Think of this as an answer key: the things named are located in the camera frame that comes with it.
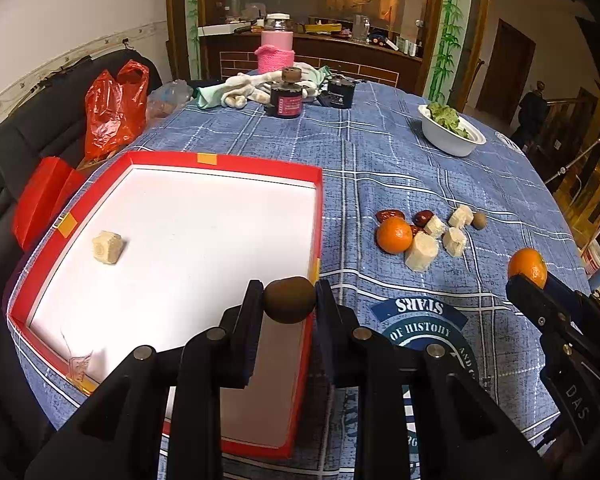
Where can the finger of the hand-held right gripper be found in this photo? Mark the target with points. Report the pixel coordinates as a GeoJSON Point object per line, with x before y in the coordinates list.
{"type": "Point", "coordinates": [535, 300]}
{"type": "Point", "coordinates": [572, 297]}

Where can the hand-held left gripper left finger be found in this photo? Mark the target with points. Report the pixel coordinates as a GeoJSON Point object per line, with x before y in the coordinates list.
{"type": "Point", "coordinates": [252, 340]}

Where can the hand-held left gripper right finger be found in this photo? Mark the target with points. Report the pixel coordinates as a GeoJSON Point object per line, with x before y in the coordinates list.
{"type": "Point", "coordinates": [325, 340]}

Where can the orange mandarin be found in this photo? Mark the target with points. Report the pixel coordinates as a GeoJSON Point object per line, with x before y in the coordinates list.
{"type": "Point", "coordinates": [394, 235]}
{"type": "Point", "coordinates": [527, 266]}

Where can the brown round fruit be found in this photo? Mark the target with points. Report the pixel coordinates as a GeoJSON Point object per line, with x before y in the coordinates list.
{"type": "Point", "coordinates": [289, 299]}
{"type": "Point", "coordinates": [479, 220]}

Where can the cream cake chunk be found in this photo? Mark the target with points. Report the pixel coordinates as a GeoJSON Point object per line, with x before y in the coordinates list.
{"type": "Point", "coordinates": [455, 241]}

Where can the red box with white inside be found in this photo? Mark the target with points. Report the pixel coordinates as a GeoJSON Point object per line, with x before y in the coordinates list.
{"type": "Point", "coordinates": [180, 235]}

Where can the red date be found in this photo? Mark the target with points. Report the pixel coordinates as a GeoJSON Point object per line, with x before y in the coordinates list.
{"type": "Point", "coordinates": [422, 218]}
{"type": "Point", "coordinates": [416, 230]}
{"type": "Point", "coordinates": [390, 215]}

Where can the metal rod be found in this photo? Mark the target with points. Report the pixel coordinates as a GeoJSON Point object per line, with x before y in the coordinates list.
{"type": "Point", "coordinates": [575, 159]}

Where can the blue checked tablecloth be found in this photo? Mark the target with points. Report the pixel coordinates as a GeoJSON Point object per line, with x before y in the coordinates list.
{"type": "Point", "coordinates": [380, 170]}

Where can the white bowl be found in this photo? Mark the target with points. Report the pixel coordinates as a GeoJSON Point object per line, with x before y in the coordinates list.
{"type": "Point", "coordinates": [450, 140]}

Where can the green lettuce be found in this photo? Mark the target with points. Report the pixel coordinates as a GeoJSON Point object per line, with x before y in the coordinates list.
{"type": "Point", "coordinates": [445, 116]}

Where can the wooden chair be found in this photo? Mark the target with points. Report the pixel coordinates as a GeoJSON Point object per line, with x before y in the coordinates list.
{"type": "Point", "coordinates": [472, 85]}

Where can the brown wooden door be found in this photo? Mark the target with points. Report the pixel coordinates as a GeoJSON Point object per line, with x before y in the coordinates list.
{"type": "Point", "coordinates": [505, 75]}

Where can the dark jar with cork lid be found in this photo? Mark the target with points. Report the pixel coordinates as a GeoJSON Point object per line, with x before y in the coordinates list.
{"type": "Point", "coordinates": [286, 100]}

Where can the black jar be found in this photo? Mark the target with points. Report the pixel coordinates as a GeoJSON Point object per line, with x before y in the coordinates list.
{"type": "Point", "coordinates": [340, 92]}

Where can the pale green cloth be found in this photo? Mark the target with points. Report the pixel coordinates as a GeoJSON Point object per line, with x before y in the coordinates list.
{"type": "Point", "coordinates": [207, 96]}

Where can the red paper bag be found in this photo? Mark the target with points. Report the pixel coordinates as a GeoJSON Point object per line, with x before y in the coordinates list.
{"type": "Point", "coordinates": [42, 195]}

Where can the clear plastic bag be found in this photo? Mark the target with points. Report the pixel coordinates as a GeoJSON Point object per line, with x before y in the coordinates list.
{"type": "Point", "coordinates": [170, 97]}

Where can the red plastic bag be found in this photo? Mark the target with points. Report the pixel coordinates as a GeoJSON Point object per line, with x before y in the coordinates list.
{"type": "Point", "coordinates": [115, 110]}

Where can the wooden counter cabinet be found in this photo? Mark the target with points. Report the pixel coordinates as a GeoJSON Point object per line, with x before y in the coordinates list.
{"type": "Point", "coordinates": [320, 55]}

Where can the pink bottle with knit sleeve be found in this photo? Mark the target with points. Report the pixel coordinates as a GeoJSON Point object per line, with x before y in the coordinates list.
{"type": "Point", "coordinates": [276, 50]}

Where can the black sofa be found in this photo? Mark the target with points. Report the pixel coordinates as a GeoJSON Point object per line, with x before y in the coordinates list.
{"type": "Point", "coordinates": [10, 160]}

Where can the glass mug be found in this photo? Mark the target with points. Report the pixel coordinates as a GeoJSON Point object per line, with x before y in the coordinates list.
{"type": "Point", "coordinates": [361, 27]}

